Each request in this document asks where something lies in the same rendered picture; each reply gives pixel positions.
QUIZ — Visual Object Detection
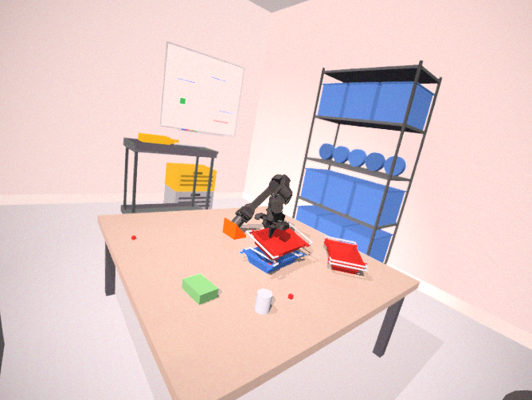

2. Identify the light green block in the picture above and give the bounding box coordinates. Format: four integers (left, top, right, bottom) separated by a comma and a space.
182, 273, 218, 305

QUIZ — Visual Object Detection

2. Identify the white cylinder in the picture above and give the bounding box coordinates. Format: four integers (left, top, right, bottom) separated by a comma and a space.
254, 288, 272, 315

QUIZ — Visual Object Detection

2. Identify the blue plastic tray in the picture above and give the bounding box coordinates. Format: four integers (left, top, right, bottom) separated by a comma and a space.
240, 247, 299, 274

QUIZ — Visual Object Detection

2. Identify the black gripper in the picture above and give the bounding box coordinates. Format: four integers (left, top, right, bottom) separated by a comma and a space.
254, 207, 289, 237

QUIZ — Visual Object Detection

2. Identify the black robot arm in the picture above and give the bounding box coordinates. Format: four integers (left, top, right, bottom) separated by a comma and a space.
231, 175, 293, 228

